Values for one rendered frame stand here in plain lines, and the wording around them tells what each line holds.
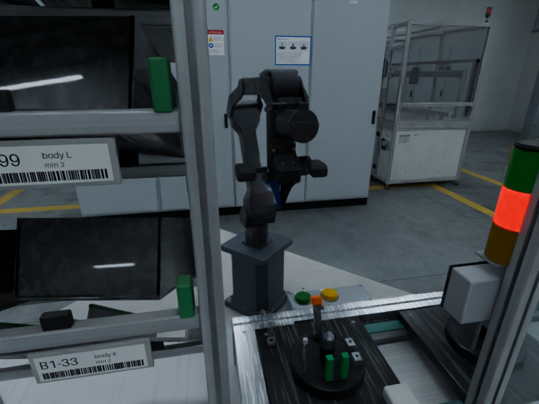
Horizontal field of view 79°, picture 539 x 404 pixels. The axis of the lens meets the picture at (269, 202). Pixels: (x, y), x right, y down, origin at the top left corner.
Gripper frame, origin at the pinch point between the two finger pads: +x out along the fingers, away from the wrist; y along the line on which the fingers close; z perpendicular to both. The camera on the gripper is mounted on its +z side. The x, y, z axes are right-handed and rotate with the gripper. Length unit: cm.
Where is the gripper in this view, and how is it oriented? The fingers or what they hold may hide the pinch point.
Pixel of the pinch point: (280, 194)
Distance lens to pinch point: 69.2
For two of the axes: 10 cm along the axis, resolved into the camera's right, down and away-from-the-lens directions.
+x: 0.1, 9.5, 3.2
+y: 9.8, -0.7, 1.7
